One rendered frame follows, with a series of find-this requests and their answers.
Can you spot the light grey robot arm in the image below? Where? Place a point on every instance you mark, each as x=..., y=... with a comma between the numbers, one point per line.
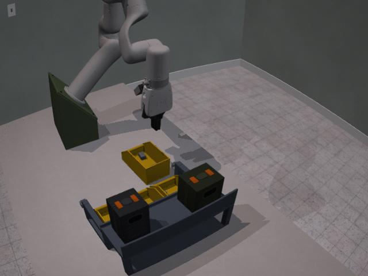
x=111, y=48

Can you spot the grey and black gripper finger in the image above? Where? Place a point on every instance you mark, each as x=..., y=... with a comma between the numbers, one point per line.
x=159, y=117
x=154, y=121

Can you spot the dark grey metal shelf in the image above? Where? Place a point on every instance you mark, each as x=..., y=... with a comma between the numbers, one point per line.
x=173, y=228

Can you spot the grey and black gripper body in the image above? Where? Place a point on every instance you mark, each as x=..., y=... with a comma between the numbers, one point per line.
x=156, y=100

